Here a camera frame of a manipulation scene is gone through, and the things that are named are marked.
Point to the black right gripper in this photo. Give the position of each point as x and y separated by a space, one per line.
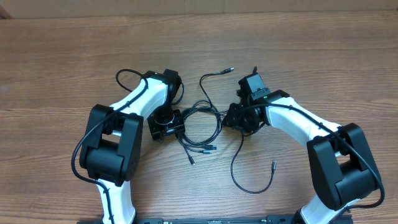
232 122

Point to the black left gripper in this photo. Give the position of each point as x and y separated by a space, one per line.
178 125

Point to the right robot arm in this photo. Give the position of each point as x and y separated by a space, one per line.
344 173

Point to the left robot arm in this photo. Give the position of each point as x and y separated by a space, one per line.
109 152

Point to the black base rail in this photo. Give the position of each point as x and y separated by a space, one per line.
214 220

